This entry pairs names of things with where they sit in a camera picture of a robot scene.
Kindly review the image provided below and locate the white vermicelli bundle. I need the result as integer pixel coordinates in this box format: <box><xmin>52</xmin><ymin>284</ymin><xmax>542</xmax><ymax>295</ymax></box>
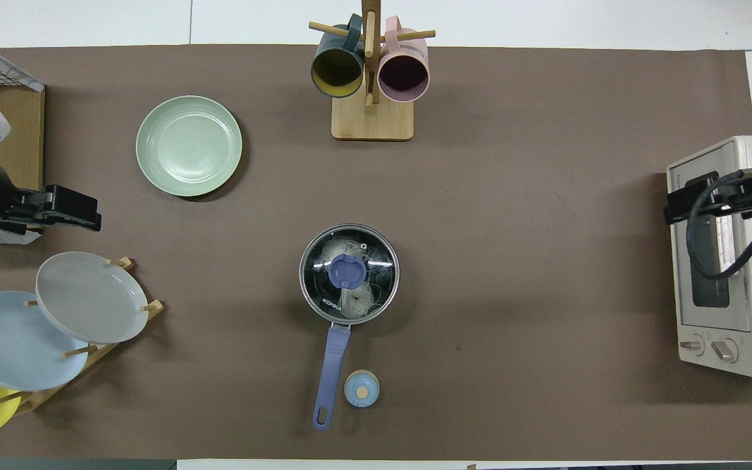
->
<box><xmin>319</xmin><ymin>237</ymin><xmax>378</xmax><ymax>263</ymax></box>
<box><xmin>339</xmin><ymin>279</ymin><xmax>378</xmax><ymax>322</ymax></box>

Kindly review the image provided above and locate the glass lid with blue knob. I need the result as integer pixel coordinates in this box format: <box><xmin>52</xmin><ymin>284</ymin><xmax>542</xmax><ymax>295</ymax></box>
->
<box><xmin>299</xmin><ymin>223</ymin><xmax>400</xmax><ymax>324</ymax></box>

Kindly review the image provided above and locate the grey plate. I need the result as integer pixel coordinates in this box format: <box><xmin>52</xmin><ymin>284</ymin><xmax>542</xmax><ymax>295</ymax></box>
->
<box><xmin>35</xmin><ymin>251</ymin><xmax>149</xmax><ymax>345</ymax></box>

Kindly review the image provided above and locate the mint green plate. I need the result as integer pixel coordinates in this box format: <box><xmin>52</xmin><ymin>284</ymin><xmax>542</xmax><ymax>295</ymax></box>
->
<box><xmin>136</xmin><ymin>95</ymin><xmax>243</xmax><ymax>198</ymax></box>

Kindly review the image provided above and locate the wooden plate rack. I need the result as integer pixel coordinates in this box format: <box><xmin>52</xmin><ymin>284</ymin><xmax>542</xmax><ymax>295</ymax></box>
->
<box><xmin>0</xmin><ymin>257</ymin><xmax>165</xmax><ymax>415</ymax></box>

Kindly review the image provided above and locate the light blue plate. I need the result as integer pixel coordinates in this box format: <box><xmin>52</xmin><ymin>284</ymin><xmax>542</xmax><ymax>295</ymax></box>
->
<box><xmin>0</xmin><ymin>290</ymin><xmax>89</xmax><ymax>392</ymax></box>

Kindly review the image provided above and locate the brown table mat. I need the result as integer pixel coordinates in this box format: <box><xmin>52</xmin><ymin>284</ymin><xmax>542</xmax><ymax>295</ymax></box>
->
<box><xmin>0</xmin><ymin>44</ymin><xmax>752</xmax><ymax>461</ymax></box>

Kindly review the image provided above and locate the dark teal mug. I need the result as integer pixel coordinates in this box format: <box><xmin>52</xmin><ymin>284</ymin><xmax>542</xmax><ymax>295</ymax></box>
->
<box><xmin>311</xmin><ymin>14</ymin><xmax>366</xmax><ymax>99</ymax></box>

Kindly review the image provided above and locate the wooden mug tree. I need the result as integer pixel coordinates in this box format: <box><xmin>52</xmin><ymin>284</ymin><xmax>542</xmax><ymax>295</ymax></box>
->
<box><xmin>309</xmin><ymin>0</ymin><xmax>436</xmax><ymax>141</ymax></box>

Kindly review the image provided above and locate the pink mug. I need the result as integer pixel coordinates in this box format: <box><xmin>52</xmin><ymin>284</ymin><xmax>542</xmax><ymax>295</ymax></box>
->
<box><xmin>377</xmin><ymin>16</ymin><xmax>430</xmax><ymax>103</ymax></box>

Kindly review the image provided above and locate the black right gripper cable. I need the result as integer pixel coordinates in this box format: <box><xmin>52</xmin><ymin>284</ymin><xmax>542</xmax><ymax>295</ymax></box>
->
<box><xmin>686</xmin><ymin>171</ymin><xmax>752</xmax><ymax>280</ymax></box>

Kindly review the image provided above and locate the dark blue pot with handle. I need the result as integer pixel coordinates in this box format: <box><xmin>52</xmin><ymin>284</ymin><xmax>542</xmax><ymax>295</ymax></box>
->
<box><xmin>299</xmin><ymin>223</ymin><xmax>400</xmax><ymax>431</ymax></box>

